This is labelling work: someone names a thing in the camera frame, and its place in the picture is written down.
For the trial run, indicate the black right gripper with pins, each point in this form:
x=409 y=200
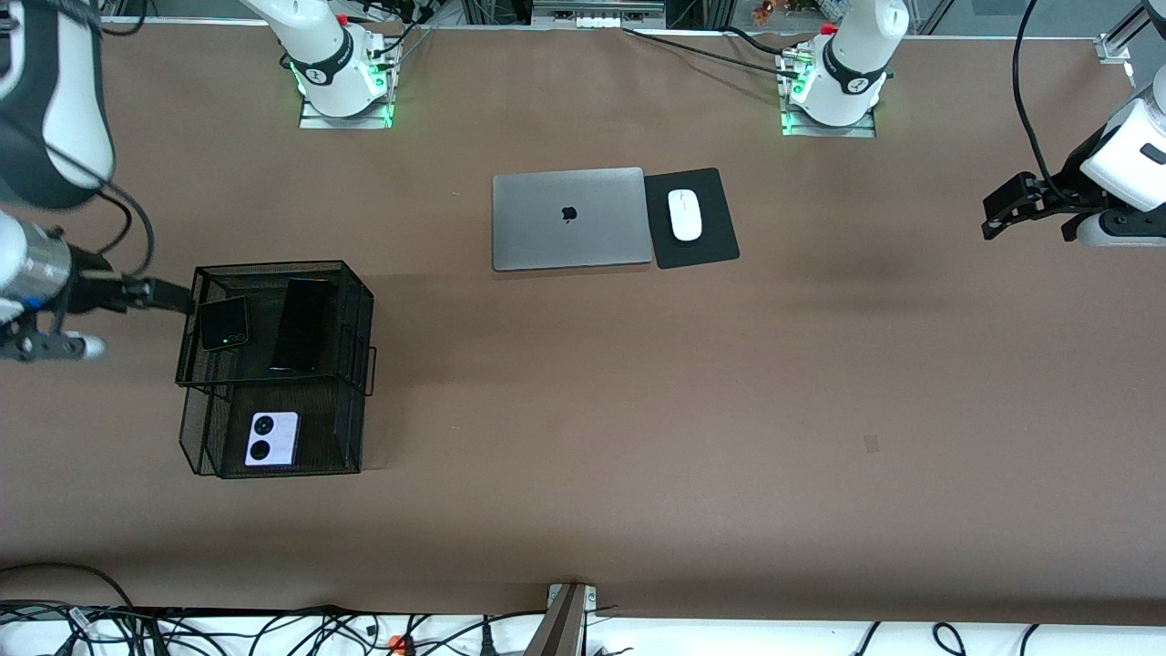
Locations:
x=94 y=286

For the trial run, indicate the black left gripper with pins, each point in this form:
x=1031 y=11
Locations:
x=1065 y=193

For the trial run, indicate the small black flip phone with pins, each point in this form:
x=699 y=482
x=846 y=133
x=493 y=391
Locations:
x=223 y=321

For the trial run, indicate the long black slab phone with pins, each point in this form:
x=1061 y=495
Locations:
x=301 y=328

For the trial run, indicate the lilac flip phone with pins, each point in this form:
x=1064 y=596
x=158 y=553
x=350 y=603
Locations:
x=284 y=437

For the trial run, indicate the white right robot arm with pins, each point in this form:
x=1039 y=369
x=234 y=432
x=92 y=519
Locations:
x=319 y=55

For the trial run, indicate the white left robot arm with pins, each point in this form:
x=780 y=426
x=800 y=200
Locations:
x=852 y=64

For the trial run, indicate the black mesh two-tier tray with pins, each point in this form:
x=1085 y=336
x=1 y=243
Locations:
x=328 y=437

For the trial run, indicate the black mouse pad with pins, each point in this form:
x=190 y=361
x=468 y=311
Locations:
x=706 y=251

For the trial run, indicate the small orange object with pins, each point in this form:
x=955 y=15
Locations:
x=763 y=9

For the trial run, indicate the white computer mouse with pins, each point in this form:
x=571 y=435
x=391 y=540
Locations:
x=685 y=219

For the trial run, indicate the silver closed laptop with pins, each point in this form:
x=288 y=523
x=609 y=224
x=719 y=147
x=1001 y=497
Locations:
x=547 y=228

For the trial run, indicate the grey power strip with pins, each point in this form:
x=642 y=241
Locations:
x=601 y=20

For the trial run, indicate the aluminium frame corner bracket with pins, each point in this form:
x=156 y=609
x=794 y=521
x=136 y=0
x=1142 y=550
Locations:
x=1113 y=47

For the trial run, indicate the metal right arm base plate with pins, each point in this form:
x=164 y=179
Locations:
x=314 y=121

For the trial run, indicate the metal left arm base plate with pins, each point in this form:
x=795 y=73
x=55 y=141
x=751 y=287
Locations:
x=792 y=130

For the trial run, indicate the grey metal camera post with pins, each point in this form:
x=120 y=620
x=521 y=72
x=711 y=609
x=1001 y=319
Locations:
x=560 y=629

